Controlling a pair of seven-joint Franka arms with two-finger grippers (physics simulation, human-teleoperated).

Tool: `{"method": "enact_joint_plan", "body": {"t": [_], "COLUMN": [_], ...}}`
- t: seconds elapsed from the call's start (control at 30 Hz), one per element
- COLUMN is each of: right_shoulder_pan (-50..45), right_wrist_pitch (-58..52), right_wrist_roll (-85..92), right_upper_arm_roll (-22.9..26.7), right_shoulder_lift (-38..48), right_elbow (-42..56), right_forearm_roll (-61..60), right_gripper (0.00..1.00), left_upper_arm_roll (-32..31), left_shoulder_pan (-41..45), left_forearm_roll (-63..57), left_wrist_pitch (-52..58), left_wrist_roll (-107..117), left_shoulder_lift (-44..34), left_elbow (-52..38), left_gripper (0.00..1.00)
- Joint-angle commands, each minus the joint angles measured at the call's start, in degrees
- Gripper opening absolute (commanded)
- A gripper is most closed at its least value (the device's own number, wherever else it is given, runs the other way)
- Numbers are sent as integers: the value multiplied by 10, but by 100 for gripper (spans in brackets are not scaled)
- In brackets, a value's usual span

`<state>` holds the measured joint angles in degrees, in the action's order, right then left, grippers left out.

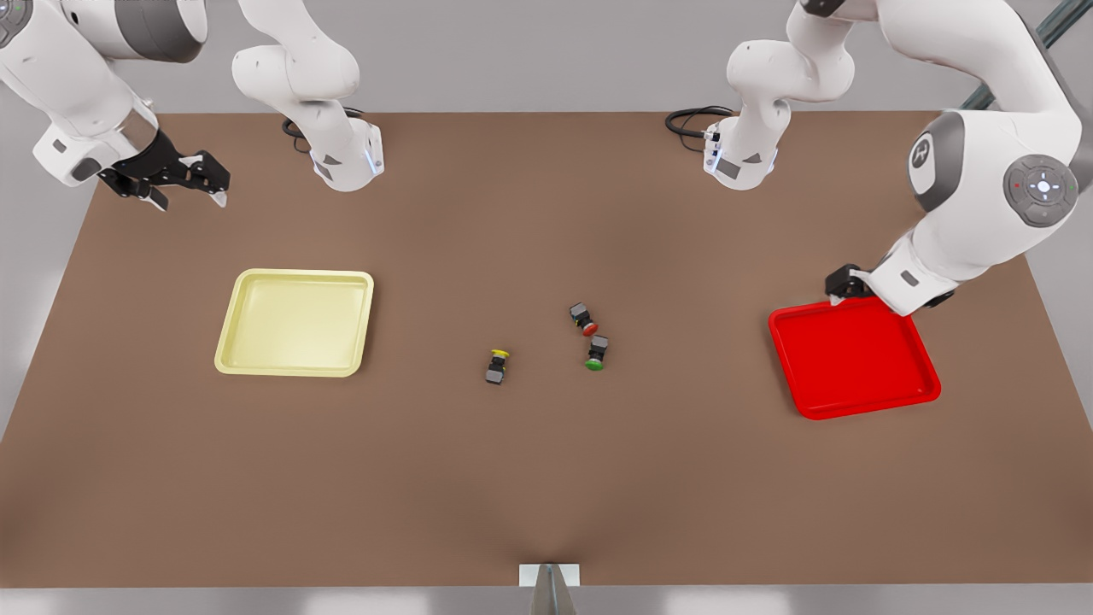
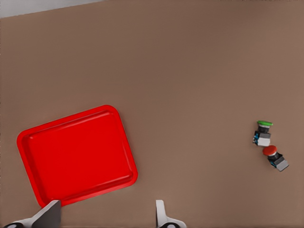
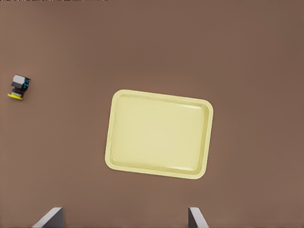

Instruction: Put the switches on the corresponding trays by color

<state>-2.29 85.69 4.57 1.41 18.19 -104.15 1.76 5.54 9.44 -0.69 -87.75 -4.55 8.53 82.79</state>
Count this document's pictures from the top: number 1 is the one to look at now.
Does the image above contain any red tray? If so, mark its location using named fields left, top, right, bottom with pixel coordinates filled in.
left=768, top=296, right=943, bottom=421

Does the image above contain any pale yellow tray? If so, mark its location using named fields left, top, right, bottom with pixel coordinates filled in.
left=214, top=268, right=376, bottom=378

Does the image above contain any black cable loop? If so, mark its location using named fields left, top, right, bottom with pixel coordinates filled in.
left=664, top=105, right=737, bottom=155
left=281, top=106, right=369, bottom=156

